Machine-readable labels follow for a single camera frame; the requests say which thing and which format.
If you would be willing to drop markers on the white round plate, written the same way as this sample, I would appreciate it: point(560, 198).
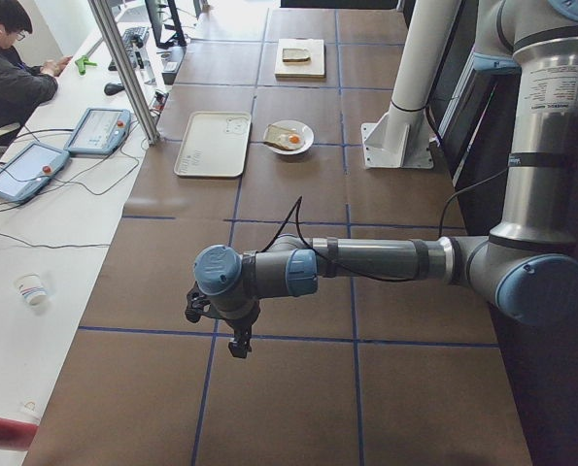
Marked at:
point(302, 129)

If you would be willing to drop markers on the white long desk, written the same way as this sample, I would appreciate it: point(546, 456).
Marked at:
point(86, 363)

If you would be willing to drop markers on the seated person in black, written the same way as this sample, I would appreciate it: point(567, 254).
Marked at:
point(23, 88)

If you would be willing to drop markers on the fried egg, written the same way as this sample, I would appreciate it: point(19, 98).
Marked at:
point(289, 141)

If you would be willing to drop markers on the black computer mouse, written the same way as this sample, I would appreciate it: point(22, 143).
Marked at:
point(111, 89)

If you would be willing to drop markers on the paper cup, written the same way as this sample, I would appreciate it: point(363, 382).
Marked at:
point(31, 289)

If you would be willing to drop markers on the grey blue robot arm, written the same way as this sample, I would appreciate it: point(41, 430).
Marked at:
point(523, 266)

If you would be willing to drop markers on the red cylinder object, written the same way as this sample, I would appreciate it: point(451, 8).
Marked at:
point(16, 435)

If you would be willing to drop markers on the near teach pendant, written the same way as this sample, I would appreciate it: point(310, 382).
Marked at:
point(29, 171)

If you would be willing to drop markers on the bread slice on plate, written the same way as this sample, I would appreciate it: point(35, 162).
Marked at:
point(272, 131)

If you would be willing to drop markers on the black keyboard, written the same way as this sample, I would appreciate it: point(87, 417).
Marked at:
point(133, 39)

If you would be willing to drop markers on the cream rectangular tray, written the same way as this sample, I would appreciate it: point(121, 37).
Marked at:
point(214, 145)

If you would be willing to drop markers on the green plastic tool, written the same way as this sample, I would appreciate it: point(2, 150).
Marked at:
point(82, 63)

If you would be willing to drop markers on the brown bread slice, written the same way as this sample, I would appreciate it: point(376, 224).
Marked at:
point(295, 55)

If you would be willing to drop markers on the aluminium frame post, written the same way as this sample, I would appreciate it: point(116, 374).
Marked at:
point(112, 38)

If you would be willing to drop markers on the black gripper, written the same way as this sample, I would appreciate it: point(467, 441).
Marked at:
point(241, 328)

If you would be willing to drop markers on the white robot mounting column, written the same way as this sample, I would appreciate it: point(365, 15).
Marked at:
point(400, 138)

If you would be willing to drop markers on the far teach pendant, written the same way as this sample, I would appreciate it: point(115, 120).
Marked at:
point(99, 132)

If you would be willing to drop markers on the teach pendant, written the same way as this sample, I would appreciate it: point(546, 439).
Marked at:
point(29, 171)
point(99, 132)

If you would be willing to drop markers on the light wooden cutting board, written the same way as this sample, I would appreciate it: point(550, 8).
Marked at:
point(315, 68)

